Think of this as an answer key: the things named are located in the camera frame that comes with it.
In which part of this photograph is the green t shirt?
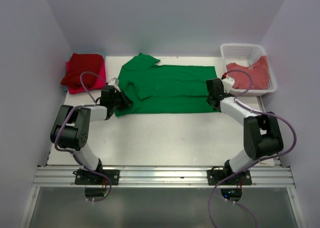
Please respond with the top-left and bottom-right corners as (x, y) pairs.
(115, 53), (217, 117)

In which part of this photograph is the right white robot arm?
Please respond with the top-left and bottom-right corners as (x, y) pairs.
(206, 78), (284, 185)

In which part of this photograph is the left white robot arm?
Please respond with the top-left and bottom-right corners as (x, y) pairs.
(50, 85), (134, 185)

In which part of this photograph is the pink folded shirt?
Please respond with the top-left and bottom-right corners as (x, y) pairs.
(68, 60), (107, 95)

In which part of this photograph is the white plastic basket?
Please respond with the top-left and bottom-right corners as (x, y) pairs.
(220, 43), (277, 97)

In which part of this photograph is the salmon t shirt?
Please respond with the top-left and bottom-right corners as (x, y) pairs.
(226, 55), (270, 90)

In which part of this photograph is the dark red folded shirt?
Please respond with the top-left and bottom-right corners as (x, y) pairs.
(60, 53), (104, 89)

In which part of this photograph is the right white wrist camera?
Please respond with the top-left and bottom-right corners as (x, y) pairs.
(221, 73), (235, 93)

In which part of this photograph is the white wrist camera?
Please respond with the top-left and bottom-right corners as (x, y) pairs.
(107, 77), (119, 87)
(221, 73), (235, 93)

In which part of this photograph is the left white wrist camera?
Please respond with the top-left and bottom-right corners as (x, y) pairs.
(107, 77), (119, 87)

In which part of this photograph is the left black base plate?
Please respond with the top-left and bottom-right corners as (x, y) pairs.
(72, 169), (120, 186)

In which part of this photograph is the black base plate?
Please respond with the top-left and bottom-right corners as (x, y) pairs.
(72, 169), (120, 186)
(206, 166), (253, 186)

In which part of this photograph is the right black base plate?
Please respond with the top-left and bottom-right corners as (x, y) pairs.
(206, 166), (253, 186)

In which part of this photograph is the aluminium mounting rail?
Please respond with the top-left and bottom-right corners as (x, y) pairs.
(31, 158), (295, 188)

